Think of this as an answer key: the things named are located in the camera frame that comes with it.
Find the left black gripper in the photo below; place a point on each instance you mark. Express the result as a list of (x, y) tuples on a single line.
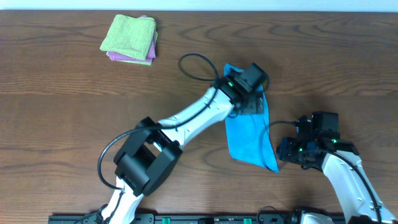
[(258, 105)]

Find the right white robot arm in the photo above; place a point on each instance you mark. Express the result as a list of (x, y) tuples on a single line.
[(318, 146)]

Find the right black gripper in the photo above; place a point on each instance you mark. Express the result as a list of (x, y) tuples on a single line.
[(285, 153)]

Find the blue cloth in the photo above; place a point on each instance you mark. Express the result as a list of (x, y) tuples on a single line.
[(248, 138)]

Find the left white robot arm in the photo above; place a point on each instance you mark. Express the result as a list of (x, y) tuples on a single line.
[(152, 149)]

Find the pink folded cloth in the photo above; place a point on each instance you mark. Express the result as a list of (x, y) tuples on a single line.
[(149, 53)]

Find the green folded cloth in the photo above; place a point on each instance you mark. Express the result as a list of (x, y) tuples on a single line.
[(129, 35)]

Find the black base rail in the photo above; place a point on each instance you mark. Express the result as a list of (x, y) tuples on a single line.
[(149, 218)]

